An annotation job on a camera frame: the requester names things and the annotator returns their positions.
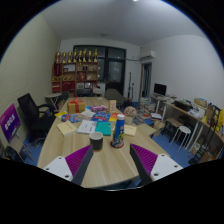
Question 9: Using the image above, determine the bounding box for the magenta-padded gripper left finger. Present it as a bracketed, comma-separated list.
[43, 144, 95, 187]

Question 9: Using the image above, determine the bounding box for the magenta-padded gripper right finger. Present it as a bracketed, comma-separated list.
[129, 143, 184, 187]

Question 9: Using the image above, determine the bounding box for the blue drink bottle white cap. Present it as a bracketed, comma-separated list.
[111, 113, 126, 149]

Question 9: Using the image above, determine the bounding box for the black cup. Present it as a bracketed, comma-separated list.
[88, 131, 104, 151]

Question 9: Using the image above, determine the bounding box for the pale yellow envelope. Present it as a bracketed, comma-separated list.
[123, 123, 138, 137]

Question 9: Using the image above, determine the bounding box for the beige book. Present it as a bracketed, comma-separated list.
[56, 120, 78, 137]

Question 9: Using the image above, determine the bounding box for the white booklet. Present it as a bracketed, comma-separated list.
[76, 119, 98, 135]

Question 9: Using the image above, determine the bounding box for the flat round red coaster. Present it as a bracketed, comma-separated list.
[110, 139, 125, 150]

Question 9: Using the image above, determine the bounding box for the green book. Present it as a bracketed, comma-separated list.
[94, 121, 112, 137]

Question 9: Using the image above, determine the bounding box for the white round stool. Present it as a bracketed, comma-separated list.
[170, 125, 192, 151]

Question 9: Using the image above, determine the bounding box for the blue picture book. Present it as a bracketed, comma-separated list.
[90, 111, 112, 123]

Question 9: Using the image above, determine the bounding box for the pinkish round ball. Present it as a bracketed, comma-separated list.
[123, 105, 138, 118]

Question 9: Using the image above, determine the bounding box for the gold gift box red ribbon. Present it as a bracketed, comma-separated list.
[67, 97, 86, 114]

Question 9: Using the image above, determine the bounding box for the orange book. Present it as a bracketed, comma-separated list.
[108, 112, 121, 123]

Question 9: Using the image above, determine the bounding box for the pink flat box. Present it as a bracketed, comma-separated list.
[90, 104, 108, 113]

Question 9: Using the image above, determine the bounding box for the black office chair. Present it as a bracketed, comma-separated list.
[17, 92, 57, 141]

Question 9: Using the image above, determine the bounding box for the long wooden side desk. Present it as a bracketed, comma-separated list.
[149, 94, 224, 158]

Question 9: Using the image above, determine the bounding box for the small cardboard stand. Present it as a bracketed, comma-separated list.
[107, 99, 117, 114]

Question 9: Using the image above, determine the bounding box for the black bag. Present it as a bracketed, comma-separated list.
[4, 145, 26, 163]

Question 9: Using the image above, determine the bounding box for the small round side table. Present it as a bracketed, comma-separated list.
[44, 92, 63, 109]

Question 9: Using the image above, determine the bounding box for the grey chair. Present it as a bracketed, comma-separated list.
[104, 87, 126, 106]

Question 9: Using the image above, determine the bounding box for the black computer monitor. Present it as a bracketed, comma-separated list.
[153, 82, 168, 97]

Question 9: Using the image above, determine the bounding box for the purple sign board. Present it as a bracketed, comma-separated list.
[0, 103, 22, 144]

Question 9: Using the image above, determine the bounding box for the wooden shelf unit with trophies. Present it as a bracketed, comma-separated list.
[50, 48, 100, 98]

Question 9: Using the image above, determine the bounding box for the dark glass double door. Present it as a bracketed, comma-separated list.
[73, 45, 127, 96]

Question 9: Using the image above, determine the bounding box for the white air conditioner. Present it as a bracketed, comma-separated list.
[139, 50, 156, 62]

